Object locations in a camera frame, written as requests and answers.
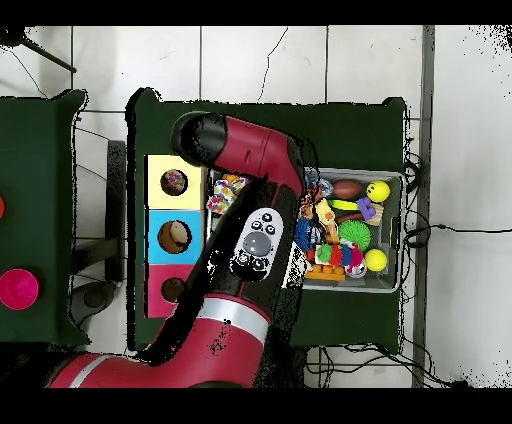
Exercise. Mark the colourful polka dot cloth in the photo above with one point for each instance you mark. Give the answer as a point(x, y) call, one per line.
point(174, 182)
point(226, 194)

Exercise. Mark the multicolour fuzzy caterpillar toy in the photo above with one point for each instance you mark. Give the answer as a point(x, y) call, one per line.
point(340, 256)

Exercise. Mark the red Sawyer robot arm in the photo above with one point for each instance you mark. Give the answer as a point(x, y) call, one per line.
point(256, 148)

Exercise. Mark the wooden box with three holes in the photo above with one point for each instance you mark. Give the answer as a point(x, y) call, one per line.
point(156, 232)

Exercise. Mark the clear mesh bin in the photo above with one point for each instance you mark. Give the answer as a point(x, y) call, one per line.
point(392, 280)

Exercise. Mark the blue spiky ball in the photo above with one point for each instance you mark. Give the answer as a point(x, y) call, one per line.
point(304, 234)

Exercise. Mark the orange toy brick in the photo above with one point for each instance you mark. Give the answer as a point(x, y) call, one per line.
point(324, 274)

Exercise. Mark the brown toy football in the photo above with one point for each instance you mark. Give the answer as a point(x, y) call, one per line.
point(347, 189)

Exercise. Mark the green spiky ball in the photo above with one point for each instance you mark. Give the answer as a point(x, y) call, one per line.
point(354, 234)

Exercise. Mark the yellow smiley ball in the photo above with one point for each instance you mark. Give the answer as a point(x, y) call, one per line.
point(378, 191)

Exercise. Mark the plain yellow ball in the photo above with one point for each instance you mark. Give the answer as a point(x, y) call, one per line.
point(375, 260)

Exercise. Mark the side table with green cloth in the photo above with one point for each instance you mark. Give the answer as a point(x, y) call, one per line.
point(40, 200)

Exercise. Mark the pink disc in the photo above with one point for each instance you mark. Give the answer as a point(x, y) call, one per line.
point(18, 290)

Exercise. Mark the red disc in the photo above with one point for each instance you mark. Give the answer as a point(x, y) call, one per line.
point(2, 207)

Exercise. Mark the black tripod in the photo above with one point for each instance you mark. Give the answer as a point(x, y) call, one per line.
point(12, 37)

